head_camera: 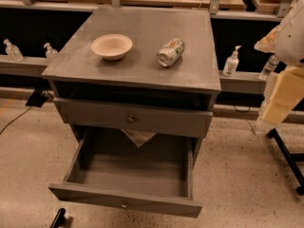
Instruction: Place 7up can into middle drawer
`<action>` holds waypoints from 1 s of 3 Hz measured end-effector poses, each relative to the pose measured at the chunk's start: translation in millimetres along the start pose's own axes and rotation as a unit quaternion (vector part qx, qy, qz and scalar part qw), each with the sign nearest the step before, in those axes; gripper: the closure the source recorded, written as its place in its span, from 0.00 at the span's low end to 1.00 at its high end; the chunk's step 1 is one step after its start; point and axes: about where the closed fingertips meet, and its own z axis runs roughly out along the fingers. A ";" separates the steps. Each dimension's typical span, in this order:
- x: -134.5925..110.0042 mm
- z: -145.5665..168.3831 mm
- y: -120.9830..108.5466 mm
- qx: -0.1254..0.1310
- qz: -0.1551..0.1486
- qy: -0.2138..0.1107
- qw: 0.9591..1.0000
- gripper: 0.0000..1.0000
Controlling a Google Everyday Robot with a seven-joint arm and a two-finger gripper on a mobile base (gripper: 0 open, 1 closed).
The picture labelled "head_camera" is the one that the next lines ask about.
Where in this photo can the white ceramic bowl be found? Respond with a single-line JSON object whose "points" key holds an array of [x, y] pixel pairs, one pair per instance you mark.
{"points": [[111, 47]]}

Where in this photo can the silver 7up soda can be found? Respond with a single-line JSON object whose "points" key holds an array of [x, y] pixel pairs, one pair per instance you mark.
{"points": [[169, 53]]}

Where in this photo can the grey wooden drawer cabinet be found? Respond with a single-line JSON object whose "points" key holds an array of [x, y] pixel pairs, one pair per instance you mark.
{"points": [[192, 83]]}

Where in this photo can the grey open lower drawer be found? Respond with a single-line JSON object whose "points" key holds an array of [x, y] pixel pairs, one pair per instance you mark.
{"points": [[108, 169]]}

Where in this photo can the clear pump bottle far left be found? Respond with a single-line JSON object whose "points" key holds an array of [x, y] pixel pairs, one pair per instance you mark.
{"points": [[13, 51]]}

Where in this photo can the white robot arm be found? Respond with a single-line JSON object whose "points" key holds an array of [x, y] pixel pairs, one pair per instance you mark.
{"points": [[289, 47]]}

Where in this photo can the grey cloth in drawer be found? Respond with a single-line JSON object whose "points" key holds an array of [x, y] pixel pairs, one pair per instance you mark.
{"points": [[139, 138]]}

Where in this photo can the clear pump bottle near cabinet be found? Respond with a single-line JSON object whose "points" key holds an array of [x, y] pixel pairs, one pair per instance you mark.
{"points": [[50, 52]]}

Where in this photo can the black handle bottom left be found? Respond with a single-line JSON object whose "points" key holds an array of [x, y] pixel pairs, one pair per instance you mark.
{"points": [[59, 218]]}

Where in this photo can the grey upper drawer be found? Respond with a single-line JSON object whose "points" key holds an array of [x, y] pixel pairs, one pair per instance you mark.
{"points": [[171, 121]]}

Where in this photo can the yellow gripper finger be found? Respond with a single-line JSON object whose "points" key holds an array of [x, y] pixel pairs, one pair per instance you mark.
{"points": [[267, 43], [287, 93]]}

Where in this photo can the black stand leg right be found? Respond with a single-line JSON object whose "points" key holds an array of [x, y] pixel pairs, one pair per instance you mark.
{"points": [[291, 158]]}

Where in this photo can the white pump lotion bottle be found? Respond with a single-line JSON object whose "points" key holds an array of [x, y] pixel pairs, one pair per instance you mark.
{"points": [[231, 63]]}

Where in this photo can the clear plastic water bottle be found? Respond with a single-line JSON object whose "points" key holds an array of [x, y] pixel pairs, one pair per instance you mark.
{"points": [[269, 67]]}

